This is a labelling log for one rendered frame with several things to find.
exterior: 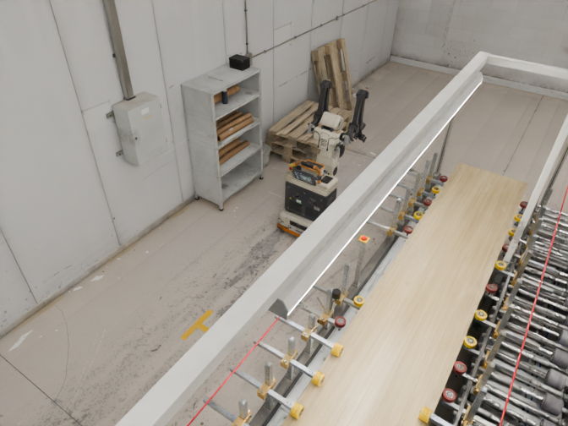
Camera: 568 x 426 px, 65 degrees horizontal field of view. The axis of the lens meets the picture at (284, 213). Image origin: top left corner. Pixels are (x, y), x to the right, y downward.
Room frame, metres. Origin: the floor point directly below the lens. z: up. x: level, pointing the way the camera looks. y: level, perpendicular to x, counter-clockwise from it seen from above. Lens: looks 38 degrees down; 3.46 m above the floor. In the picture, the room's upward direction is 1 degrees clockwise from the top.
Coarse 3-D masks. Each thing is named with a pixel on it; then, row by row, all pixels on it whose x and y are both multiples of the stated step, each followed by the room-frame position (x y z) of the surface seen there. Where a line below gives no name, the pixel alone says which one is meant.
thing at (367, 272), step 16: (416, 208) 3.63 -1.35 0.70; (400, 224) 3.37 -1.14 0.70; (384, 240) 3.13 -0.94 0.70; (384, 256) 2.95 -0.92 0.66; (368, 272) 2.71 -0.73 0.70; (352, 288) 2.52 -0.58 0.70; (336, 304) 2.35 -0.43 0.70; (304, 352) 1.90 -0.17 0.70; (288, 384) 1.65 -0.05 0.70; (256, 416) 1.42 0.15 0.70; (272, 416) 1.46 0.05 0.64
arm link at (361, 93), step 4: (360, 92) 4.38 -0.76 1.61; (364, 92) 4.37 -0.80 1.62; (360, 96) 4.33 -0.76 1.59; (360, 100) 4.32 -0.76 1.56; (356, 104) 4.33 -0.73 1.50; (360, 104) 4.33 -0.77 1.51; (356, 108) 4.32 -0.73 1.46; (360, 108) 4.34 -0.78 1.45; (356, 112) 4.31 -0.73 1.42; (356, 116) 4.30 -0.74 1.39; (352, 120) 4.31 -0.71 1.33; (356, 120) 4.29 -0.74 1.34; (352, 124) 4.30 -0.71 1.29; (356, 124) 4.28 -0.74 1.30; (356, 128) 4.26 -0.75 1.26; (356, 132) 4.25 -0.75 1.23
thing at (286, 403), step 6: (234, 366) 1.61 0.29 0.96; (234, 372) 1.57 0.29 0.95; (240, 372) 1.57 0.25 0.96; (246, 378) 1.53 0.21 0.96; (252, 378) 1.53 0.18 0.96; (252, 384) 1.50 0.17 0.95; (258, 384) 1.49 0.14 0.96; (270, 390) 1.45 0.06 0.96; (270, 396) 1.42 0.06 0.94; (276, 396) 1.41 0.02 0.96; (282, 396) 1.41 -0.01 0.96; (282, 402) 1.38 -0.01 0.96; (288, 402) 1.38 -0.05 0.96; (288, 408) 1.35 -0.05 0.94
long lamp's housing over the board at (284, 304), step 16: (480, 80) 2.88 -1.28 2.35; (464, 96) 2.58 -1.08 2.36; (448, 112) 2.33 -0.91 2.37; (432, 128) 2.11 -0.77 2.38; (416, 144) 1.95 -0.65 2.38; (400, 160) 1.79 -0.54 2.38; (400, 176) 1.71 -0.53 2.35; (384, 192) 1.56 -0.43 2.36; (368, 208) 1.44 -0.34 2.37; (352, 224) 1.33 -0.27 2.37; (336, 240) 1.23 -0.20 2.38; (320, 256) 1.14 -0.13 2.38; (304, 272) 1.06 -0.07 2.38; (320, 272) 1.09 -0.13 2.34; (288, 288) 0.98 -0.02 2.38; (304, 288) 1.01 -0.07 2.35; (272, 304) 0.95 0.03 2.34; (288, 304) 0.93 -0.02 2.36
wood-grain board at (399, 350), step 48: (480, 192) 3.65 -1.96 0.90; (432, 240) 2.91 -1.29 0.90; (480, 240) 2.93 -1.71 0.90; (384, 288) 2.34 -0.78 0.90; (432, 288) 2.35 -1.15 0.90; (480, 288) 2.36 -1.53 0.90; (384, 336) 1.90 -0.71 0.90; (432, 336) 1.91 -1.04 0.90; (336, 384) 1.54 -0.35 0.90; (384, 384) 1.54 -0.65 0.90; (432, 384) 1.55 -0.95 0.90
